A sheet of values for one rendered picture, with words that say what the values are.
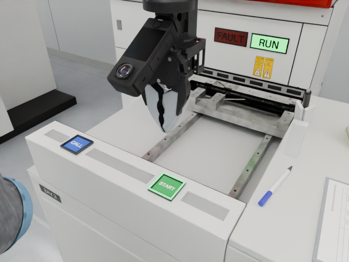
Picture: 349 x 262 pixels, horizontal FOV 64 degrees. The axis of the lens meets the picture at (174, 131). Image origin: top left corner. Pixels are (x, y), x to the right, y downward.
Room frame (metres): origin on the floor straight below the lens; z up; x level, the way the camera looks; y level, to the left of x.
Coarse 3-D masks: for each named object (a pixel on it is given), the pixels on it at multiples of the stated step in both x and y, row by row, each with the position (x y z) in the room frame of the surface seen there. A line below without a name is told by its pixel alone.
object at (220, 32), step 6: (216, 30) 0.98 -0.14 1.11; (222, 30) 0.97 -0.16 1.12; (216, 36) 0.98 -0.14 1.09; (222, 36) 0.97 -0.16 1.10; (228, 36) 0.96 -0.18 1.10; (234, 36) 0.95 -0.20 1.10; (240, 36) 0.94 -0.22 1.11; (228, 42) 0.96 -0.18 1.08; (234, 42) 0.95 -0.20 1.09; (240, 42) 0.94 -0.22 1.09
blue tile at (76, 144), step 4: (72, 140) 0.56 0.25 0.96; (76, 140) 0.56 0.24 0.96; (80, 140) 0.56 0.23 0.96; (84, 140) 0.56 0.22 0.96; (68, 144) 0.54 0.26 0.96; (72, 144) 0.54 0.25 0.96; (76, 144) 0.54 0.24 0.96; (80, 144) 0.54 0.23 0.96; (84, 144) 0.54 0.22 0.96; (72, 148) 0.53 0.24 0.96; (76, 148) 0.53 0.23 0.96; (80, 148) 0.53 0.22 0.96
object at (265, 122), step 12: (192, 108) 0.89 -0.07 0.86; (204, 108) 0.87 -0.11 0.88; (228, 108) 0.86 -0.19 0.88; (240, 108) 0.86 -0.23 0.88; (228, 120) 0.82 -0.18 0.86; (240, 120) 0.80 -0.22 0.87; (252, 120) 0.78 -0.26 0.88; (264, 120) 0.78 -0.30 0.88; (276, 120) 0.78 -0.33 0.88; (264, 132) 0.75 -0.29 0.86; (276, 132) 0.73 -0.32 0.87
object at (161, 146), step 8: (192, 112) 0.88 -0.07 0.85; (184, 120) 0.83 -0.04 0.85; (192, 120) 0.85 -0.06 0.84; (176, 128) 0.78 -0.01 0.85; (184, 128) 0.80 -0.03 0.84; (168, 136) 0.73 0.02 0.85; (176, 136) 0.75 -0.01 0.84; (160, 144) 0.69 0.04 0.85; (168, 144) 0.72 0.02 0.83; (152, 152) 0.65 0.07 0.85; (160, 152) 0.68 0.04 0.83; (152, 160) 0.64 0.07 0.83
